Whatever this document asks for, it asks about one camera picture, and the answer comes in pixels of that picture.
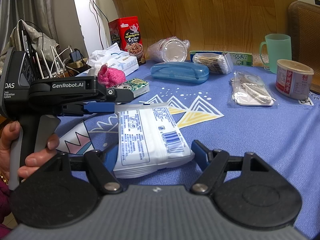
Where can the brown chair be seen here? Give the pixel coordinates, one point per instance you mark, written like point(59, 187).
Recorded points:
point(304, 27)

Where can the blue glasses case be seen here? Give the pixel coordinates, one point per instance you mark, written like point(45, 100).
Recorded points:
point(181, 72)

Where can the red white paper tub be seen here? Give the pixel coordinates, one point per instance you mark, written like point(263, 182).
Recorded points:
point(293, 79)

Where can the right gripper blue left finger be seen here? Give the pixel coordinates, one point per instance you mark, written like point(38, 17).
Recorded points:
point(110, 156)

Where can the pink knitted soft ball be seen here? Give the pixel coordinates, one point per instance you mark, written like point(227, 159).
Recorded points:
point(110, 77)

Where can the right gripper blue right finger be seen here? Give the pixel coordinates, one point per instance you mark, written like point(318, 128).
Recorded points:
point(203, 156)

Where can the white blue wet wipes pack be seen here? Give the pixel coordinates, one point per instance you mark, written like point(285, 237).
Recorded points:
point(149, 140)

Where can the person's left hand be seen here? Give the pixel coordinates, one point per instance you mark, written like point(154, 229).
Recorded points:
point(32, 162)

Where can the white tissue pack large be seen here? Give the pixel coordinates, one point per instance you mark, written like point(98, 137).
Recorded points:
point(113, 57)

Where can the Crest toothpaste box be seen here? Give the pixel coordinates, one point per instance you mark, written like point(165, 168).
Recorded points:
point(238, 59)

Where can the green patterned tissue pack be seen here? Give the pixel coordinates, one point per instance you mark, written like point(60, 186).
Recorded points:
point(137, 86)

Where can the bagged white rope accessory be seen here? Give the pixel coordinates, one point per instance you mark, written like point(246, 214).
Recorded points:
point(249, 90)

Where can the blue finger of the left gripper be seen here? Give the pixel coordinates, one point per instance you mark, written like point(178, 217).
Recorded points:
point(99, 107)

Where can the stack of clear plastic cups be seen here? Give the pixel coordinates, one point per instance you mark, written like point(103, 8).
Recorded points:
point(169, 50)

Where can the red cereal tin box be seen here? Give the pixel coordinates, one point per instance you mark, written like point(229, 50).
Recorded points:
point(125, 32)

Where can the cotton swab container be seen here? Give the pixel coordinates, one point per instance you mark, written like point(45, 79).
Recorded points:
point(216, 63)

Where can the blue patterned tablecloth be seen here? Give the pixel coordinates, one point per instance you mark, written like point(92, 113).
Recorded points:
point(286, 135)

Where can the black power adapter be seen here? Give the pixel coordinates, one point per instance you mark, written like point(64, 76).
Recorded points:
point(75, 56)

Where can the green plastic mug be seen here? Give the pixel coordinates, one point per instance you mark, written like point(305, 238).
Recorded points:
point(278, 47)

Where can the wooden board panel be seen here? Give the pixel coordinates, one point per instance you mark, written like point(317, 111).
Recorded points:
point(222, 25)

